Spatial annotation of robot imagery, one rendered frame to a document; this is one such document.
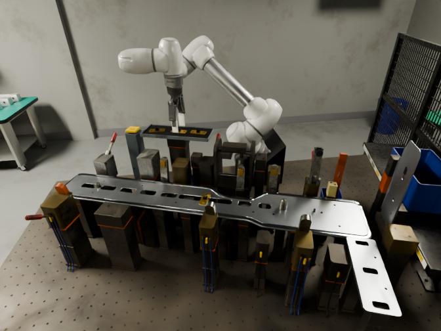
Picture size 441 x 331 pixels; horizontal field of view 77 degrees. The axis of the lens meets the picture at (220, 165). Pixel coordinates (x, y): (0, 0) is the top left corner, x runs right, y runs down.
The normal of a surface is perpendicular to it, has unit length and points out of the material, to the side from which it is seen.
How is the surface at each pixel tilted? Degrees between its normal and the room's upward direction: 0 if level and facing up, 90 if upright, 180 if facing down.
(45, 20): 90
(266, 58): 90
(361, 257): 0
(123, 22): 90
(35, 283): 0
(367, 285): 0
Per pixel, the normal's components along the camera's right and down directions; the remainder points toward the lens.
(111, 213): -0.02, -0.85
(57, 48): 0.14, 0.51
